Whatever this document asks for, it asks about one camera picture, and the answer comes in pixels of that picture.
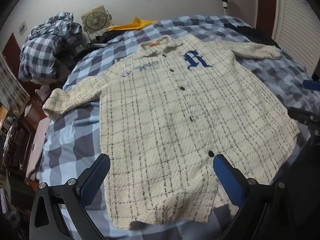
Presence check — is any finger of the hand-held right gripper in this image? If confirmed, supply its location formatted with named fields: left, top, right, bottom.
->
left=287, top=107, right=320, bottom=132
left=302, top=79, right=320, bottom=92

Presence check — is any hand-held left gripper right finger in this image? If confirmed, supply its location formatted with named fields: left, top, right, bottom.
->
left=212, top=154, right=292, bottom=240

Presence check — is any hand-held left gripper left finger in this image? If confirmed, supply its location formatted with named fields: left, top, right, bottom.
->
left=29, top=153, right=111, bottom=240

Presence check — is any cream plaid button shirt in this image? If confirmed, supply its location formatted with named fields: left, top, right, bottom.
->
left=42, top=34, right=300, bottom=230

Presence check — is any blue checked bed cover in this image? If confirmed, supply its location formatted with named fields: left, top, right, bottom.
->
left=25, top=15, right=320, bottom=240

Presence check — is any white louvered door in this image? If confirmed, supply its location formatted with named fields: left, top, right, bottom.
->
left=275, top=0, right=320, bottom=75

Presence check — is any pink box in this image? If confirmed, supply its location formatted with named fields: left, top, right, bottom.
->
left=26, top=117, right=50, bottom=180

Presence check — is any dark clothing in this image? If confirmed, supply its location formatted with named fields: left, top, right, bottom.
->
left=235, top=25, right=283, bottom=48

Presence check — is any wooden nightstand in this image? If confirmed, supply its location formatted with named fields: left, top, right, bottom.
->
left=0, top=97, right=48, bottom=180

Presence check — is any red-brown door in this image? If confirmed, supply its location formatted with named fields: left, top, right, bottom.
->
left=255, top=0, right=278, bottom=40

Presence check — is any pink white packet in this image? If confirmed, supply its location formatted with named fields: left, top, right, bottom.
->
left=35, top=85, right=52, bottom=102

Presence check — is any white slatted panel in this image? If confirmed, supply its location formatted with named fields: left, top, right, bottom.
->
left=0, top=52, right=30, bottom=108

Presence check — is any crumpled checked duvet pile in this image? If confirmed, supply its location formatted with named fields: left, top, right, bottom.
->
left=19, top=12, right=83, bottom=82

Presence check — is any yellow cloth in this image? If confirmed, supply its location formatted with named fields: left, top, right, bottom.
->
left=108, top=17, right=159, bottom=32

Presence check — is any beige box fan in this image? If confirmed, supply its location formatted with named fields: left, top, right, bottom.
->
left=80, top=5, right=113, bottom=34

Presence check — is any black strap bundle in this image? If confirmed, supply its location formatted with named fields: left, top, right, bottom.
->
left=87, top=31, right=125, bottom=48

